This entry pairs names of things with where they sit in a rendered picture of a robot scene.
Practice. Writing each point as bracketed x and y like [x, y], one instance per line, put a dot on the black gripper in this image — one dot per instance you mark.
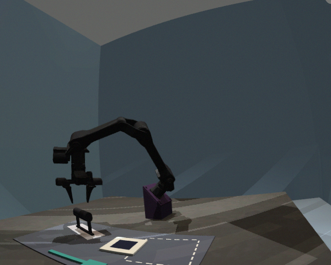
[65, 183]

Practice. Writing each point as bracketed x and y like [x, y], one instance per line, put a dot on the tan square tile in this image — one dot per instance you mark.
[124, 246]

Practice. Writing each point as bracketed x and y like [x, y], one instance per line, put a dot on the green trowel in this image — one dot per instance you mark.
[77, 260]

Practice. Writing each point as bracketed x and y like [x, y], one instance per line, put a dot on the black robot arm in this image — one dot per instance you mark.
[80, 140]

